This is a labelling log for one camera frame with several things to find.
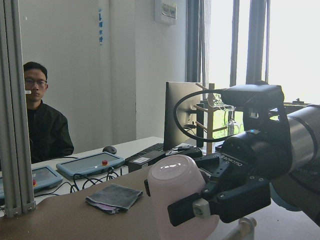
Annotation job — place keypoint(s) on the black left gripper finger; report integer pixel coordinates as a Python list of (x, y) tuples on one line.
[(146, 186)]

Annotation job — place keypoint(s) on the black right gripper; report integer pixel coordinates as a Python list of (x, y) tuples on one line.
[(241, 170)]

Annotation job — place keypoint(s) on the pink plastic cup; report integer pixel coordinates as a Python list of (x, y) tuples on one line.
[(169, 180)]

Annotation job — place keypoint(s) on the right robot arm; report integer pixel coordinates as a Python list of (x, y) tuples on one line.
[(299, 188)]

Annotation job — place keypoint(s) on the black keyboard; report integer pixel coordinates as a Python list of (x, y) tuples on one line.
[(158, 147)]

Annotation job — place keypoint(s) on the grey folded cloth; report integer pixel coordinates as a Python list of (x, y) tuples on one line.
[(114, 198)]

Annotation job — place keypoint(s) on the black computer mouse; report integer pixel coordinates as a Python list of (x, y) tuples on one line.
[(110, 149)]

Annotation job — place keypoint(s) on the blue teach pendant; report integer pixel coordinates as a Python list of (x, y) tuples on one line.
[(45, 178), (89, 165)]

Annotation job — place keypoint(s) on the black monitor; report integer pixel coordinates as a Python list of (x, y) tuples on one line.
[(185, 113)]

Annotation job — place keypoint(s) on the seated man black jacket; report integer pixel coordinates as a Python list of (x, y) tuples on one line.
[(48, 131)]

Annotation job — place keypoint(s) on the wooden mug tree stand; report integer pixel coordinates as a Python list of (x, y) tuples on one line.
[(213, 105)]

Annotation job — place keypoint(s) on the white wire cup holder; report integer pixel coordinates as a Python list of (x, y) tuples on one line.
[(245, 230)]

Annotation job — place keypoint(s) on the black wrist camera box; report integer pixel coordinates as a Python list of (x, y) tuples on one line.
[(253, 95)]

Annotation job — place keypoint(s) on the aluminium frame post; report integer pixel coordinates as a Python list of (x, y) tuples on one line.
[(15, 156)]

